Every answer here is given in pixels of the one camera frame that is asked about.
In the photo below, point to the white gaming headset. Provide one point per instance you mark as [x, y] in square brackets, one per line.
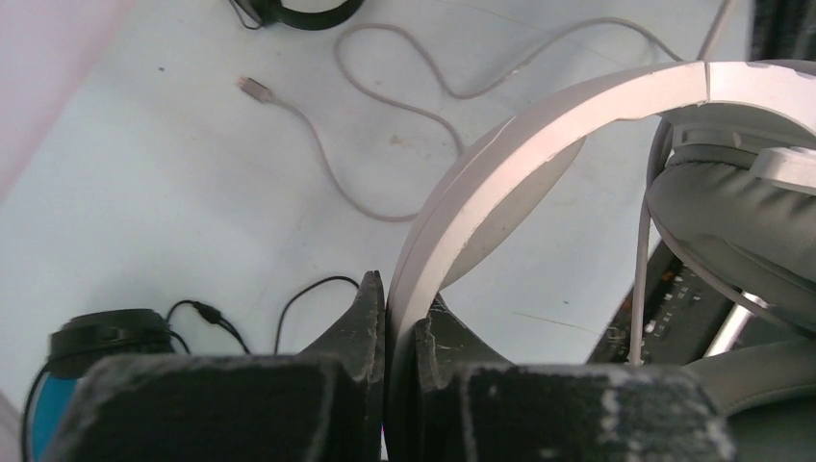
[534, 226]

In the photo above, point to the small black on-ear headphones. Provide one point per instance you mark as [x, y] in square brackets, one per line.
[255, 15]

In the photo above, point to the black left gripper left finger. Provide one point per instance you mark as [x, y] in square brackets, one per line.
[321, 404]

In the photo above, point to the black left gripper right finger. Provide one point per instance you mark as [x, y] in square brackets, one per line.
[473, 405]

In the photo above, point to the black and blue headset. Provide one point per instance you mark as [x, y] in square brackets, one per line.
[73, 350]

